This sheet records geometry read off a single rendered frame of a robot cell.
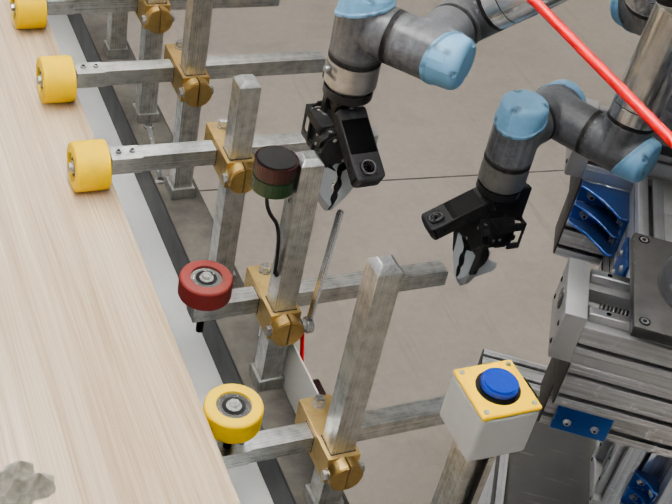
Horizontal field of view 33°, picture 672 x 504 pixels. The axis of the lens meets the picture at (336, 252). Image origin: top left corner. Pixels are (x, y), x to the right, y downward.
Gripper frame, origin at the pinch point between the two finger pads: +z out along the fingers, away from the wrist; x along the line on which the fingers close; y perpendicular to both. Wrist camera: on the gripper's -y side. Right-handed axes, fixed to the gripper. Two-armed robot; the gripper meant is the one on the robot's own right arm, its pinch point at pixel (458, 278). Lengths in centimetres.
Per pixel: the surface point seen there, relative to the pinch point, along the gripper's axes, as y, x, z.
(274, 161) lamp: -39, -5, -32
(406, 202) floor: 63, 116, 83
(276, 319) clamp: -35.6, -6.8, -3.9
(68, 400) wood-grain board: -69, -19, -8
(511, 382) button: -33, -56, -41
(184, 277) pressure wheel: -48.2, 0.3, -8.2
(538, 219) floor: 102, 101, 83
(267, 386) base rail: -34.7, -6.4, 11.5
